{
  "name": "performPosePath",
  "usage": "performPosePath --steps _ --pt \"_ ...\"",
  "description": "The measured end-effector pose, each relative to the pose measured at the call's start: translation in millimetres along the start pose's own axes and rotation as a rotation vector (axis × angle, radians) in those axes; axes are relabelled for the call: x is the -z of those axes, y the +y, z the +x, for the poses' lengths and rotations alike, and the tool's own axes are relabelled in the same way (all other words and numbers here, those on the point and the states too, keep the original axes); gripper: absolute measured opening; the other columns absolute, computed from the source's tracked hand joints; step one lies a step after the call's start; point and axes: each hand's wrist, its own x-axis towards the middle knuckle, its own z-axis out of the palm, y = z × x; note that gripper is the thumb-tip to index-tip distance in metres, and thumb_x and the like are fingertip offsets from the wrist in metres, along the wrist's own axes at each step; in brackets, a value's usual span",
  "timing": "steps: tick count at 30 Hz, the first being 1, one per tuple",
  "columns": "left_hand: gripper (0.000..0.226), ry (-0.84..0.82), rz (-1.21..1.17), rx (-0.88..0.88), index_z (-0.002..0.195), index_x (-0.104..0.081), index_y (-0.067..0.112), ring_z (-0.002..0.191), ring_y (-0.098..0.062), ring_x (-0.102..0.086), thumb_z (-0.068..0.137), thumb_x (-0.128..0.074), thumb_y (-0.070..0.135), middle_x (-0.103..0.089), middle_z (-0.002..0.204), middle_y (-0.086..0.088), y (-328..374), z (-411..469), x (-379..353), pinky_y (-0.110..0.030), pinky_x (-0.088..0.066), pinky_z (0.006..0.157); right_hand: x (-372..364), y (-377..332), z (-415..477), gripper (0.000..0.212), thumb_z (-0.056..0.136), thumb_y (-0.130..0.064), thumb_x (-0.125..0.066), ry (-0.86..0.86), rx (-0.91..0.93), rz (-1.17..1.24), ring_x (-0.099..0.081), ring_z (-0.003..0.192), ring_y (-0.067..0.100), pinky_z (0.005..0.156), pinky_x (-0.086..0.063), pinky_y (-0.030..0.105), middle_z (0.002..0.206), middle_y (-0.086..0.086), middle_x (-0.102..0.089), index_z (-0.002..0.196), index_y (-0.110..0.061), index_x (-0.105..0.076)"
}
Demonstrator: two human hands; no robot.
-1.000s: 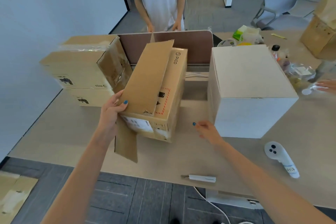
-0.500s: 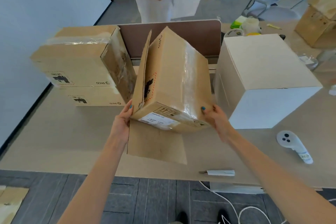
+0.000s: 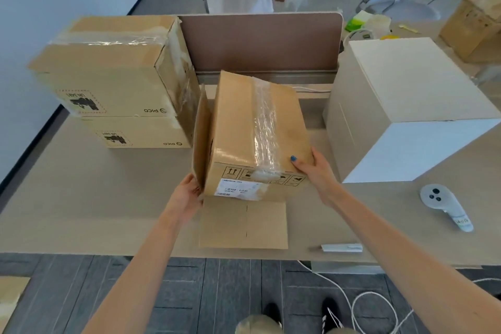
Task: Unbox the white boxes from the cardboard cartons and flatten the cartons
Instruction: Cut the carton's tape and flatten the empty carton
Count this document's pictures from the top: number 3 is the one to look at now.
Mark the black striped shoe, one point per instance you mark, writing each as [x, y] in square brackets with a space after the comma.
[272, 312]
[330, 314]

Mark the white tape roll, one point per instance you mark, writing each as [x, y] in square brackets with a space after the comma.
[358, 34]

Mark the yellow lid jar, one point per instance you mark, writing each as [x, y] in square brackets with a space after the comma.
[389, 37]

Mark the white utility knife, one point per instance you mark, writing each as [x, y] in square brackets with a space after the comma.
[340, 247]

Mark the person's right hand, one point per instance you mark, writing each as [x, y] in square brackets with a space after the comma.
[323, 181]

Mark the mauve desk divider panel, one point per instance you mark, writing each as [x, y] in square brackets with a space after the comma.
[262, 40]
[487, 75]

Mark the small yellow packet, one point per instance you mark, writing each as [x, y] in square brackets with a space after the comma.
[407, 27]

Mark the white handheld controller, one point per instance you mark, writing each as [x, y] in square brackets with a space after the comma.
[436, 194]

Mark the person's left hand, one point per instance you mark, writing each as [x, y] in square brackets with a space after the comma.
[184, 200]

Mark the white plastic tub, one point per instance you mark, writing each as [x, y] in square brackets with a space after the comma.
[379, 24]

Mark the person's right forearm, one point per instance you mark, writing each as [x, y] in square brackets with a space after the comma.
[411, 263]

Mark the person's left forearm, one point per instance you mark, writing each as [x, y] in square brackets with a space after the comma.
[137, 279]

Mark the green tissue pack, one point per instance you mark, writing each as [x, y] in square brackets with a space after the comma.
[356, 22]

